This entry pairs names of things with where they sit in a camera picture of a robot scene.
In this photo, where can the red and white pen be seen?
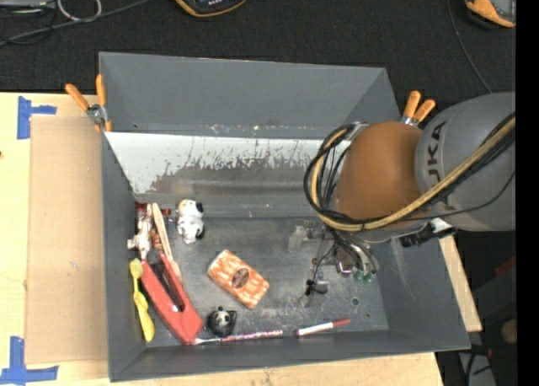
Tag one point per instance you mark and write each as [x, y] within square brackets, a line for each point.
[321, 327]

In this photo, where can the black and white toy cow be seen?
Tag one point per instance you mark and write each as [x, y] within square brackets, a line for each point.
[190, 221]

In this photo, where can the red stapler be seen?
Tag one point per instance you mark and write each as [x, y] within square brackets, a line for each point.
[177, 304]

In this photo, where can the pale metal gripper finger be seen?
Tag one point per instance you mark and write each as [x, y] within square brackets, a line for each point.
[300, 239]
[316, 280]

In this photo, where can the patterned pink pencil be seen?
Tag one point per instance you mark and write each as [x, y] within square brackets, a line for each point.
[240, 336]

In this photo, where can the black cylinder on white bracket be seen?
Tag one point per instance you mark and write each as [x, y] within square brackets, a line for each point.
[421, 236]

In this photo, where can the white and red toy figure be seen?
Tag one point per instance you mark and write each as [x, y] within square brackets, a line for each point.
[142, 237]

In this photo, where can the grey metal bin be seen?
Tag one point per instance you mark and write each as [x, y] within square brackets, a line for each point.
[261, 93]

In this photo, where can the brown cardboard board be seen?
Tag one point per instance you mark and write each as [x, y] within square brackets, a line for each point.
[63, 241]

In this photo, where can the orange and white packet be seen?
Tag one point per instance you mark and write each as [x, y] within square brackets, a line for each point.
[238, 279]

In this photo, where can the pale wooden stick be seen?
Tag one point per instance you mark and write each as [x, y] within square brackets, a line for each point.
[163, 232]

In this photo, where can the black and white toy panda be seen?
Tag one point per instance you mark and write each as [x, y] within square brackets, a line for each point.
[221, 322]

